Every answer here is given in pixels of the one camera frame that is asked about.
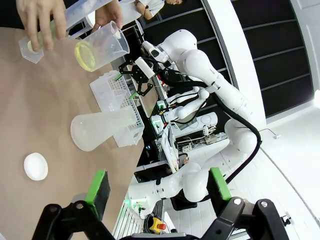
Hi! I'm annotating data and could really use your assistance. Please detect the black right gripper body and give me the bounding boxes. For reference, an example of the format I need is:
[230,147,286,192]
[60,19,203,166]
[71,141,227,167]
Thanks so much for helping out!
[129,64,154,88]

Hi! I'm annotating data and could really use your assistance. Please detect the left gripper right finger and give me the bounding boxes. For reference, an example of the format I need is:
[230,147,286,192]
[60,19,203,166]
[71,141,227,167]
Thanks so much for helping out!
[202,166,291,240]

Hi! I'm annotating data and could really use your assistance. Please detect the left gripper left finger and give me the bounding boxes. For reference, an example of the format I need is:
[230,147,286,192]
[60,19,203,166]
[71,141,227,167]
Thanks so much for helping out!
[31,169,112,240]

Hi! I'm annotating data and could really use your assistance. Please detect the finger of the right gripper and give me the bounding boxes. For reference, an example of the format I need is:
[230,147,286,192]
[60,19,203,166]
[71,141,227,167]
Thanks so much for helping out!
[128,80,154,101]
[114,59,137,82]

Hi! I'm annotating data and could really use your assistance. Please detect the clear plastic beaker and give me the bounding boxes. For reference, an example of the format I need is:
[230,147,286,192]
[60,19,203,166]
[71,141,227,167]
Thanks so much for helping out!
[74,20,131,73]

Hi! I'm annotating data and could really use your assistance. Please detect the translucent conical flask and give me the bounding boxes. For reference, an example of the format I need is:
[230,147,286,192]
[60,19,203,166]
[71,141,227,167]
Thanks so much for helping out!
[70,106,138,152]

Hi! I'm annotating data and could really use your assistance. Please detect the white round flask cap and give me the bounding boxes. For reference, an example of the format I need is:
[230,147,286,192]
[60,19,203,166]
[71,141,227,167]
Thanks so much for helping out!
[23,152,49,181]

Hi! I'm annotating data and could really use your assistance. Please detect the clear plastic graduated cylinder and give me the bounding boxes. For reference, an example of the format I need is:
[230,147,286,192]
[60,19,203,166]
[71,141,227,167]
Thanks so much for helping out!
[18,0,143,65]

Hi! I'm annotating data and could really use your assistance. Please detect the person's left hand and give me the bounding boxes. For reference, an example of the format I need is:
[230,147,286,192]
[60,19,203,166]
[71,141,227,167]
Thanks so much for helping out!
[91,1,124,34]

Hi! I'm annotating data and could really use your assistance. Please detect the white perforated plastic basket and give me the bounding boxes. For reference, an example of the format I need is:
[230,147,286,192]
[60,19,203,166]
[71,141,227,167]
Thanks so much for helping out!
[89,70,145,148]

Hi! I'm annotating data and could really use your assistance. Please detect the yellow emergency stop button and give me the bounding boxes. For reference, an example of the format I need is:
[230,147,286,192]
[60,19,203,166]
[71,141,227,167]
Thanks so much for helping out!
[149,216,168,235]

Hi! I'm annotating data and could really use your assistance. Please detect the person in white shirt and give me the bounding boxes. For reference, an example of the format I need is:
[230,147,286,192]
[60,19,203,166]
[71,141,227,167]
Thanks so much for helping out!
[133,0,186,21]

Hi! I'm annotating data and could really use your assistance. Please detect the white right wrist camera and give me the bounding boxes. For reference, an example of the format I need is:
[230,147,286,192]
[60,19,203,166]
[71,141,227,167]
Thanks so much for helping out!
[134,56,155,79]

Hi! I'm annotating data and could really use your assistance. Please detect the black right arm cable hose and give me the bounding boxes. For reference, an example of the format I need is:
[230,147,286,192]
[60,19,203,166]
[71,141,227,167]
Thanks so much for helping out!
[159,71,263,185]

